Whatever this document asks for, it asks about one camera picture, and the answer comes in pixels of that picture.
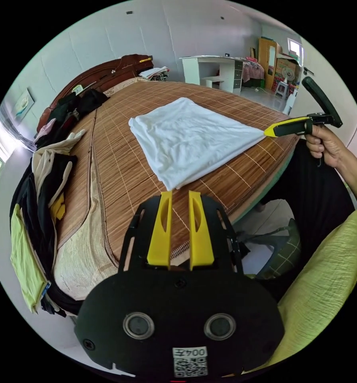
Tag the bed with woven mat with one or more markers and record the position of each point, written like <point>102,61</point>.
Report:
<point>121,173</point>

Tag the wall picture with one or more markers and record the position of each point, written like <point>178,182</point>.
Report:
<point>24,104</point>

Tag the person's right forearm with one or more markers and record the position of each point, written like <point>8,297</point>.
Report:
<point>356,179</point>

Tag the yellow wooden cupboard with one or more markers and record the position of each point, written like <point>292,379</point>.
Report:
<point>266,60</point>

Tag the white desk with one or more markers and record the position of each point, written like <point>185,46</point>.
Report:
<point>223,70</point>

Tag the pile of folded light clothes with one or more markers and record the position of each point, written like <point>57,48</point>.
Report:
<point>154,72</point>

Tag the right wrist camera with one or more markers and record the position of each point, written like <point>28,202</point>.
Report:
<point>320,98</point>

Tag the bed with pink quilt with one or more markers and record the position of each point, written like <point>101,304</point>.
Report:
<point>254,70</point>

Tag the white short sleeve shirt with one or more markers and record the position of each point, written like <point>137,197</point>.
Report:
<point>187,140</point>

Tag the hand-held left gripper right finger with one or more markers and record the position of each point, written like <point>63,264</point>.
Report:
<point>201,245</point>

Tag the white plastic stool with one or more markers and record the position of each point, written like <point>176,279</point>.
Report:
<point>281,88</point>

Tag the green chequered stool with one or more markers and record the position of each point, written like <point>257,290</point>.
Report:
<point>281,254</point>

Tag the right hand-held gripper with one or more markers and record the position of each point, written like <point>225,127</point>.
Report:
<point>295,128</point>

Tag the person's body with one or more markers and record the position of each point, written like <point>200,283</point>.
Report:
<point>316,185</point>

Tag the standing fan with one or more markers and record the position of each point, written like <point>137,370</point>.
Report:
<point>288,74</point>

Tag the brown carton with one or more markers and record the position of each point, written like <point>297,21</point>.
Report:
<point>286,62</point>

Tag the window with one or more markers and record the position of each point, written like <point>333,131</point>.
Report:
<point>295,49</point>

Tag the person's right hand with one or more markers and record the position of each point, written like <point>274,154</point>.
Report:
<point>329,146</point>

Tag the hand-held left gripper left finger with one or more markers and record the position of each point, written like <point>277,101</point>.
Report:
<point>160,239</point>

